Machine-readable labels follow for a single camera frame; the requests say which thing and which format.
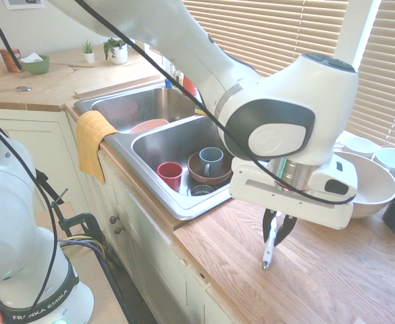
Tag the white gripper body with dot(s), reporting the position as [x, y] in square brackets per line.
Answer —
[251, 175]

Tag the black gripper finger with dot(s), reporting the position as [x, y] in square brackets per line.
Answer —
[267, 224]
[286, 227]

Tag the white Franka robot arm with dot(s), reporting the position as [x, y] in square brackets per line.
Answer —
[285, 101]

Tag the metal sink drain strainer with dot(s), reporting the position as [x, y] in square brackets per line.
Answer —
[200, 190]

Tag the stainless steel double sink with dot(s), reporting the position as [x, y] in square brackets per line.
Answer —
[150, 98]

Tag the grey ceramic mug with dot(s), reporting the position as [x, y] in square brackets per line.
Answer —
[214, 165]

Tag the brown wooden bowl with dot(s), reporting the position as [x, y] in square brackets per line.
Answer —
[195, 172]

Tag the red mug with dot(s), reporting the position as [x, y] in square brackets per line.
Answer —
[170, 177]

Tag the yellow sponge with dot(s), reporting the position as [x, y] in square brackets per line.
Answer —
[200, 110]

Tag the large beige bowl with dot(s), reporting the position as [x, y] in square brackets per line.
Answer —
[369, 189]

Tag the small white bowl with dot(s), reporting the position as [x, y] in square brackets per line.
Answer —
[359, 146]

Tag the pink bowl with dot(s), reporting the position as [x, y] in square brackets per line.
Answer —
[146, 126]

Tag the cream kitchen cabinet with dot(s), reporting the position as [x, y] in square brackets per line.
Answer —
[143, 243]

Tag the white cup at window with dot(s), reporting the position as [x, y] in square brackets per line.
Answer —
[394, 162]

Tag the dark round cabinet knob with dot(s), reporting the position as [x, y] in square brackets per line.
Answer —
[119, 231]
[114, 219]

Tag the wide wooden window blind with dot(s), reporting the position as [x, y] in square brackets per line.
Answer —
[268, 30]

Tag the yellow dish cloth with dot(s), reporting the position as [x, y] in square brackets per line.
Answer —
[90, 141]

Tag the narrow wooden window blind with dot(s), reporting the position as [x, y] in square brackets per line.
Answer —
[389, 84]

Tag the black metal clamp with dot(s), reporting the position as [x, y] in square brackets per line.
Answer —
[79, 221]

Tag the trailing plant in white pot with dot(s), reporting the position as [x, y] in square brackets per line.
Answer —
[119, 54]

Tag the small potted plant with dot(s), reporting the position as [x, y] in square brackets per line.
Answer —
[89, 54]

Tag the green bowl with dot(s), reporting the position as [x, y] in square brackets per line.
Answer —
[35, 67]

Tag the metal spoon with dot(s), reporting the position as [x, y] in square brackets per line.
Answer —
[23, 89]

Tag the orange box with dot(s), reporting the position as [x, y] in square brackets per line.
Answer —
[8, 62]

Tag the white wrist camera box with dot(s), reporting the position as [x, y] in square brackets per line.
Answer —
[335, 184]

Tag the white window frame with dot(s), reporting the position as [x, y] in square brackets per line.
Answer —
[356, 30]

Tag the paper sheet on wall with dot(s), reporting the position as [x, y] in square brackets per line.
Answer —
[25, 3]

